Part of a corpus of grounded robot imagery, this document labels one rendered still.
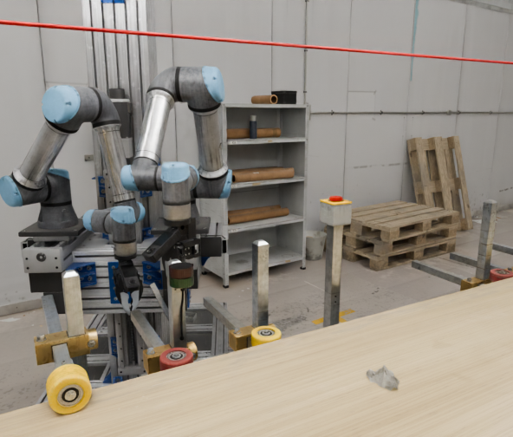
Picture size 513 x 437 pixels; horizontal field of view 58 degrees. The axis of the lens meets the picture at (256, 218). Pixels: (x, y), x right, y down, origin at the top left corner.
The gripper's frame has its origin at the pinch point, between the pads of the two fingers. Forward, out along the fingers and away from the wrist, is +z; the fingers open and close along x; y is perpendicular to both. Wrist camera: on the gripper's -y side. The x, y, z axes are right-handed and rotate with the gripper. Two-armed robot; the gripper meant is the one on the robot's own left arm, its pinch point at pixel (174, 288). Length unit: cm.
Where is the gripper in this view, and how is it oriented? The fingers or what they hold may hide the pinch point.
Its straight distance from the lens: 133.9
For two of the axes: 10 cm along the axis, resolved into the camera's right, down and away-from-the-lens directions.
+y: 6.6, -1.7, 7.3
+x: -7.5, -1.5, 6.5
